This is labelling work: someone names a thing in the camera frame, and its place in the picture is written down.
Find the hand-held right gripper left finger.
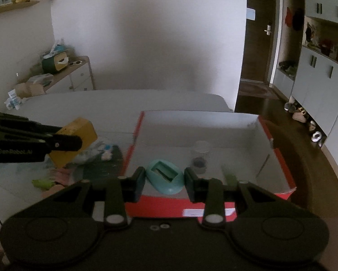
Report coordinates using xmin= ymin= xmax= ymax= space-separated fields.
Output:
xmin=54 ymin=167 xmax=146 ymax=229

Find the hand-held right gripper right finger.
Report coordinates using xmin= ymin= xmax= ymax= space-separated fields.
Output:
xmin=184 ymin=167 xmax=285 ymax=230

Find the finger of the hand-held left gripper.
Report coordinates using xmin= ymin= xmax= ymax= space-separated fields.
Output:
xmin=40 ymin=133 xmax=83 ymax=153
xmin=0 ymin=110 xmax=63 ymax=135

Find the yellow wooden block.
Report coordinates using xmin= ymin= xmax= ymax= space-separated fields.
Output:
xmin=49 ymin=118 xmax=98 ymax=168

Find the teal oval dish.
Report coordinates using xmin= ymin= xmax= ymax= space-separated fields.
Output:
xmin=145 ymin=159 xmax=184 ymax=195

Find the red cardboard box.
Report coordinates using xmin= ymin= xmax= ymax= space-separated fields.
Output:
xmin=122 ymin=111 xmax=297 ymax=219

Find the white blue packet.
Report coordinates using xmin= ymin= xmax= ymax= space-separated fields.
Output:
xmin=4 ymin=89 xmax=27 ymax=111

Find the brown cardboard box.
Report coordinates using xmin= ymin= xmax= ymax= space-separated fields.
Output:
xmin=15 ymin=82 xmax=46 ymax=98

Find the dark round printed mat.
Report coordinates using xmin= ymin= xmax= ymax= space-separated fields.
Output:
xmin=80 ymin=145 xmax=124 ymax=182

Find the green toy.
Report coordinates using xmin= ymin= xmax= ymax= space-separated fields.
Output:
xmin=32 ymin=178 xmax=57 ymax=189

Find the clear plastic bag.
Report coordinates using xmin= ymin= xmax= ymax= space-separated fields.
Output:
xmin=28 ymin=73 xmax=54 ymax=84

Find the pink pig toy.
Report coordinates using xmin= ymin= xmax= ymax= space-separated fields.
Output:
xmin=42 ymin=183 xmax=66 ymax=199

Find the green tissue box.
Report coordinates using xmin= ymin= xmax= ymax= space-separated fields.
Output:
xmin=41 ymin=51 xmax=70 ymax=74

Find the white wooden dresser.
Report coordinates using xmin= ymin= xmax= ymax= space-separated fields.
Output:
xmin=44 ymin=56 xmax=96 ymax=93

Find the dark door mat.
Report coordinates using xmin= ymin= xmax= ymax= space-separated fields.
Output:
xmin=237 ymin=80 xmax=280 ymax=100

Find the beige shoe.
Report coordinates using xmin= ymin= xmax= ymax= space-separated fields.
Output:
xmin=292 ymin=108 xmax=308 ymax=124

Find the dark wooden door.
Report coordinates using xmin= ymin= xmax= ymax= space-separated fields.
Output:
xmin=240 ymin=0 xmax=277 ymax=84

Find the red hanging hat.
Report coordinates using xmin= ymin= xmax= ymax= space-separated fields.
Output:
xmin=284 ymin=7 xmax=294 ymax=28

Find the wooden wall shelf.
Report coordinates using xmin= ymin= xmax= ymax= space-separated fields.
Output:
xmin=0 ymin=0 xmax=40 ymax=16

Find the grey wall cabinet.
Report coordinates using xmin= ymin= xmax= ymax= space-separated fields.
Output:
xmin=271 ymin=0 xmax=338 ymax=159

